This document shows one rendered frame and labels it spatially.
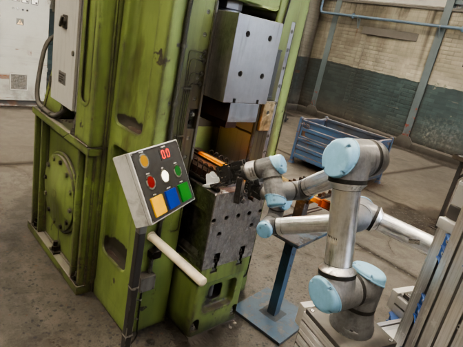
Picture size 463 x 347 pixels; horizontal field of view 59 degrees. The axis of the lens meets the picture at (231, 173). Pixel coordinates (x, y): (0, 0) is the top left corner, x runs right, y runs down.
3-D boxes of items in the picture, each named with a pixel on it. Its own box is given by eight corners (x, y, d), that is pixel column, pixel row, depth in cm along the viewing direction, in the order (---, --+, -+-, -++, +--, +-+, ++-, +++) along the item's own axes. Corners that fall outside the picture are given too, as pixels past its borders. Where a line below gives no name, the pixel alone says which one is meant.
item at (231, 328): (261, 335, 248) (262, 334, 247) (183, 374, 209) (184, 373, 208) (220, 298, 274) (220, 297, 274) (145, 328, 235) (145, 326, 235)
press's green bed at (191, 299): (235, 319, 257) (251, 255, 242) (187, 340, 232) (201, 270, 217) (184, 273, 294) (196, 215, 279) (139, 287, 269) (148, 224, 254)
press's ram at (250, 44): (277, 104, 217) (295, 26, 204) (222, 102, 191) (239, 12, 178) (226, 87, 245) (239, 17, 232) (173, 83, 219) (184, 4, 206)
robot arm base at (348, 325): (382, 337, 137) (391, 312, 134) (348, 344, 131) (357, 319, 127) (352, 308, 150) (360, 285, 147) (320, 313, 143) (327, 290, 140)
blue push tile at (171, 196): (180, 204, 169) (175, 186, 168) (171, 209, 162) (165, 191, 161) (177, 204, 169) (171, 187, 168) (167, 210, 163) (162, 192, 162)
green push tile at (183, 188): (192, 197, 178) (187, 181, 177) (184, 202, 171) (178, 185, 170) (189, 198, 178) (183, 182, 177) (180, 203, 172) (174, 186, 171)
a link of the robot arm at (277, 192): (298, 203, 153) (293, 175, 156) (274, 205, 148) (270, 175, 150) (285, 207, 160) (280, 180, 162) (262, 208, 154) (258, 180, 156)
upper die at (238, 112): (255, 122, 211) (259, 104, 208) (227, 122, 197) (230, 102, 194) (206, 102, 239) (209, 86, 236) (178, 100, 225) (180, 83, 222)
